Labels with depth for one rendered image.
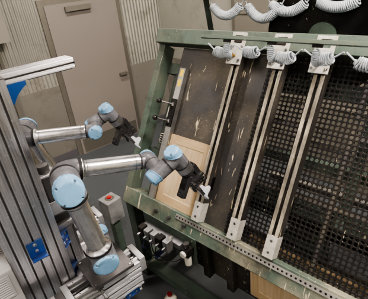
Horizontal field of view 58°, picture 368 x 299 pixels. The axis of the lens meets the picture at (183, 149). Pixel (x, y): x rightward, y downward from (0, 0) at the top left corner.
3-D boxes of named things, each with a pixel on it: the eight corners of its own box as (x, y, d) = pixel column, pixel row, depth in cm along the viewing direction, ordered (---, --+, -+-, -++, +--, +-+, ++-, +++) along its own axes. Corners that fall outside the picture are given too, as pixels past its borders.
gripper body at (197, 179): (208, 178, 162) (198, 164, 154) (197, 192, 160) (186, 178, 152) (198, 173, 168) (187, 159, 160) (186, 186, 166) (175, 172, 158)
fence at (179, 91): (152, 196, 247) (148, 196, 244) (184, 69, 238) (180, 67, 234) (156, 198, 244) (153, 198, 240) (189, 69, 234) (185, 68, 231)
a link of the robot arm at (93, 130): (3, 134, 171) (101, 123, 180) (8, 126, 180) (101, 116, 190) (9, 155, 176) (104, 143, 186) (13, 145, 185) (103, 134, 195)
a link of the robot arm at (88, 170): (47, 178, 147) (152, 165, 167) (50, 191, 138) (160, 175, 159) (45, 155, 142) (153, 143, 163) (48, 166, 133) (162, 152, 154)
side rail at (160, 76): (136, 185, 267) (125, 185, 259) (169, 48, 256) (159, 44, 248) (141, 187, 263) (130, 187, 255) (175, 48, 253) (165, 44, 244)
